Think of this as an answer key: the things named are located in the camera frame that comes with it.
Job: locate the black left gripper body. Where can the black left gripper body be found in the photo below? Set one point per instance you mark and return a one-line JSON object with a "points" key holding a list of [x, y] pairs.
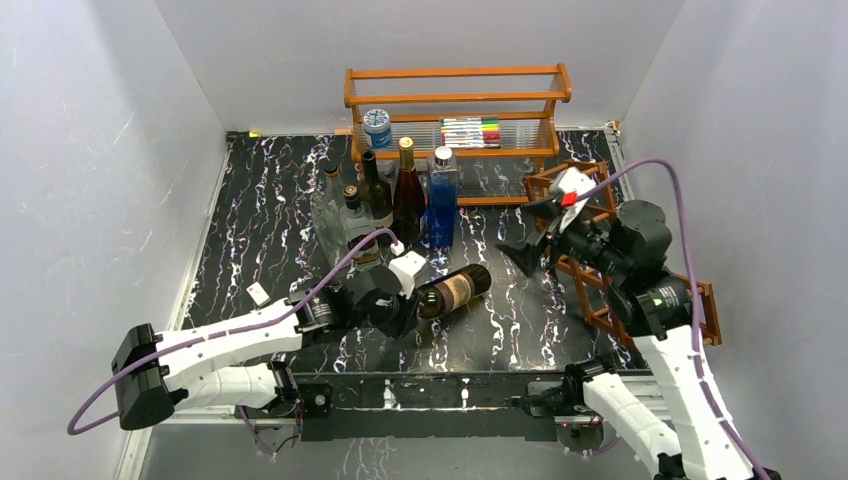
{"points": [[393, 318]]}

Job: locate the blue glass bottle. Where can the blue glass bottle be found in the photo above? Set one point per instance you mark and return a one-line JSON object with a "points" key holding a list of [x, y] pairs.
{"points": [[442, 196]]}

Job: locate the gold foil wine bottle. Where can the gold foil wine bottle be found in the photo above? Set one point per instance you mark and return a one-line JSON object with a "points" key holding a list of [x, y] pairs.
{"points": [[409, 201]]}

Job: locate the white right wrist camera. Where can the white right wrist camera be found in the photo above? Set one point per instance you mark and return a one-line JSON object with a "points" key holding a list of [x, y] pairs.
{"points": [[572, 185]]}

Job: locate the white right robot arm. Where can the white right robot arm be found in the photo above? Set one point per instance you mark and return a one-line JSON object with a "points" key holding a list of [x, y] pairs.
{"points": [[656, 310]]}

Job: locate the wooden wine rack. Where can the wooden wine rack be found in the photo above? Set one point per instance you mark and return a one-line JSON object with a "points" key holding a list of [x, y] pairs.
{"points": [[591, 287]]}

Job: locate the orange wooden shelf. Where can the orange wooden shelf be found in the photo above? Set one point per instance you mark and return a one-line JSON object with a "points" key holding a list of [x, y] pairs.
{"points": [[522, 98]]}

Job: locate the blue lidded jar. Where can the blue lidded jar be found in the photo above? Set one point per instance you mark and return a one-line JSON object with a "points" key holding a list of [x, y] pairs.
{"points": [[376, 125]]}

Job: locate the marker pen set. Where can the marker pen set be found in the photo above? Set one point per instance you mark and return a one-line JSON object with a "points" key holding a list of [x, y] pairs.
{"points": [[482, 132]]}

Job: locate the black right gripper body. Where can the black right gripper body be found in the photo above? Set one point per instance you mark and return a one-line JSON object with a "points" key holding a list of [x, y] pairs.
{"points": [[536, 242]]}

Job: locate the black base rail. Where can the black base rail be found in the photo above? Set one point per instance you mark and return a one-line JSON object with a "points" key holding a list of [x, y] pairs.
{"points": [[443, 405]]}

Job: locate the clear glass bottle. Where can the clear glass bottle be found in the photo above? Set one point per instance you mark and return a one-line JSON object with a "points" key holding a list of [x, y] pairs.
{"points": [[334, 186]]}

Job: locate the silver capped wine bottle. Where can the silver capped wine bottle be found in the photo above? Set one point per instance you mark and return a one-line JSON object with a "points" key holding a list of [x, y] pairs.
{"points": [[446, 294]]}

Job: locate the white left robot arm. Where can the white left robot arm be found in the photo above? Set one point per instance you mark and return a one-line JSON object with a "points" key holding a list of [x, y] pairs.
{"points": [[210, 366]]}

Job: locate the dark bottle rack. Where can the dark bottle rack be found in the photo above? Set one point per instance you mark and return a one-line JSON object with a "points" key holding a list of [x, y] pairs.
{"points": [[357, 221]]}

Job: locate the small white card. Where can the small white card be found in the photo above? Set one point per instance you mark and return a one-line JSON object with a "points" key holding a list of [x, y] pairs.
{"points": [[258, 294]]}

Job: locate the dark green wine bottle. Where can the dark green wine bottle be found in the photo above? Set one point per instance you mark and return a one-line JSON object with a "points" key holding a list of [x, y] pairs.
{"points": [[375, 190]]}

